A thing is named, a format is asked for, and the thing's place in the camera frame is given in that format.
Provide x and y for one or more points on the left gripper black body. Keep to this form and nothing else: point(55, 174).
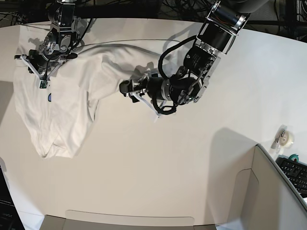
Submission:
point(138, 90)

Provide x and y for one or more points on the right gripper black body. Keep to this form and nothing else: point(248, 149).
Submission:
point(38, 65)

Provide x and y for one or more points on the white t-shirt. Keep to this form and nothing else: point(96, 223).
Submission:
point(82, 108)

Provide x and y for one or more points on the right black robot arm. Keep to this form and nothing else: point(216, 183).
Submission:
point(59, 44)

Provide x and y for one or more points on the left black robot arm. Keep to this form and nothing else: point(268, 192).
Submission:
point(163, 93)

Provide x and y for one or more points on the beige cardboard side panel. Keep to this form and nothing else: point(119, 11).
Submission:
point(258, 197)

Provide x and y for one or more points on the white tape dispenser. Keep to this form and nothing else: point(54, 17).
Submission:
point(284, 139)

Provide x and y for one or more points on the green tape roll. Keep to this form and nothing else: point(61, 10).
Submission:
point(294, 157)

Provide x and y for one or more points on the black computer keyboard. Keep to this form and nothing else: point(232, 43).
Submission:
point(296, 173)

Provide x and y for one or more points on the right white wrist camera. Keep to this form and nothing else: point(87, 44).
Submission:
point(43, 84)

